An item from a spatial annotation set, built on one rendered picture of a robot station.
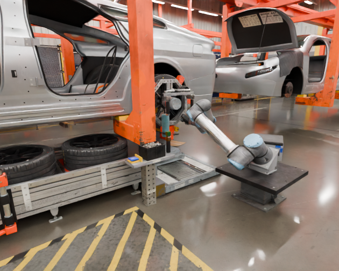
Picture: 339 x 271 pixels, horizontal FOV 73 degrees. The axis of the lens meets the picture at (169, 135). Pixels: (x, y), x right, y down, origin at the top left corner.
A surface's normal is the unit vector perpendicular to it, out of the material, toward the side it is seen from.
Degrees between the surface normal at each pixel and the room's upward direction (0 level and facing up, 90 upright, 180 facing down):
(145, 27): 90
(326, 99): 90
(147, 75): 90
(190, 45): 90
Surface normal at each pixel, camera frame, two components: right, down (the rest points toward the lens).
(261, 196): -0.78, 0.17
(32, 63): 0.58, 0.18
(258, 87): -0.41, 0.51
